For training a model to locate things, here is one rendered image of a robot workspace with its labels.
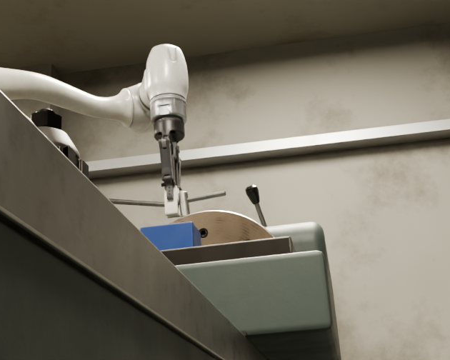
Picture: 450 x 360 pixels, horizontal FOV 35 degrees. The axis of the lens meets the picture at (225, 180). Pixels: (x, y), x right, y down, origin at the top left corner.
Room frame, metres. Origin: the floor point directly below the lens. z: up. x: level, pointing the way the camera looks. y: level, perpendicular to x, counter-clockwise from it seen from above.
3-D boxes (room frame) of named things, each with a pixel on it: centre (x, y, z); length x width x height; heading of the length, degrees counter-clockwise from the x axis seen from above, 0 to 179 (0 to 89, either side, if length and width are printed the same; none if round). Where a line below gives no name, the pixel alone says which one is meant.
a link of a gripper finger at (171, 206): (1.54, 0.13, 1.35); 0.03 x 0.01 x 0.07; 81
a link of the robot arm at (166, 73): (1.56, 0.13, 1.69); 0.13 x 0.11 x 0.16; 24
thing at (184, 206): (1.54, 0.10, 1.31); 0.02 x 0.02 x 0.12
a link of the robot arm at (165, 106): (1.55, 0.13, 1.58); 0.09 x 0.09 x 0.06
